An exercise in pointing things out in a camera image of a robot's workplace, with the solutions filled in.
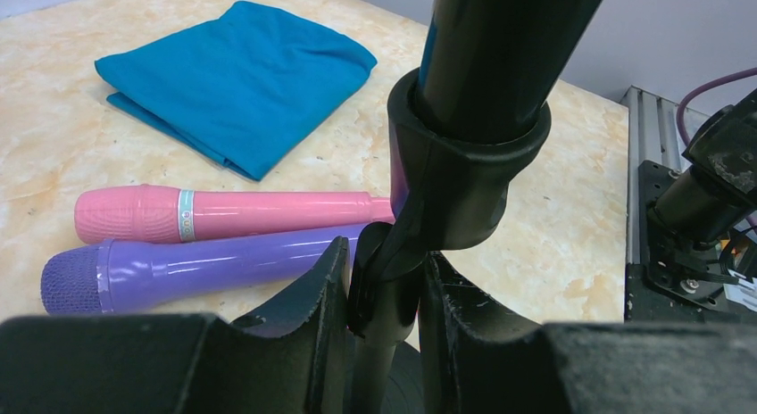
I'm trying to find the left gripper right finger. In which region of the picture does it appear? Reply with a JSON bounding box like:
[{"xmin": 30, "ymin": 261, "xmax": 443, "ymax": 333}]
[{"xmin": 419, "ymin": 253, "xmax": 756, "ymax": 413}]

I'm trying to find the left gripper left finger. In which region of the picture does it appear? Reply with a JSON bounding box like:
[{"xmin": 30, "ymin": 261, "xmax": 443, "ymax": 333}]
[{"xmin": 1, "ymin": 237, "xmax": 350, "ymax": 413}]

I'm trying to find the black mic stand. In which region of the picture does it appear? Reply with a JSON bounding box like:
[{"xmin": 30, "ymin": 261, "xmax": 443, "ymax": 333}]
[{"xmin": 347, "ymin": 70, "xmax": 551, "ymax": 413}]

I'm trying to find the black microphone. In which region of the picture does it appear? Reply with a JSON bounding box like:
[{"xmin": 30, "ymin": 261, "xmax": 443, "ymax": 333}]
[{"xmin": 415, "ymin": 0, "xmax": 603, "ymax": 144}]

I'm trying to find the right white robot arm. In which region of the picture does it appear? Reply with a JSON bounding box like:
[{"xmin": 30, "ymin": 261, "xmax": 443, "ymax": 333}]
[{"xmin": 624, "ymin": 87, "xmax": 756, "ymax": 325}]

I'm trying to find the purple microphone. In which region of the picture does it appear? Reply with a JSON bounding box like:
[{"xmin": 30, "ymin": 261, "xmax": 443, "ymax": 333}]
[{"xmin": 40, "ymin": 224, "xmax": 364, "ymax": 315}]

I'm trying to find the pink microphone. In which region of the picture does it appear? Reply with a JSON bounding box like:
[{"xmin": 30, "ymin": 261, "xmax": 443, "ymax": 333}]
[{"xmin": 74, "ymin": 185, "xmax": 395, "ymax": 244}]

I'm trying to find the blue folded cloth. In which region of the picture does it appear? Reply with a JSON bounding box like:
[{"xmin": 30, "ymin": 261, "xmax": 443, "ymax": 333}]
[{"xmin": 95, "ymin": 1, "xmax": 377, "ymax": 181}]

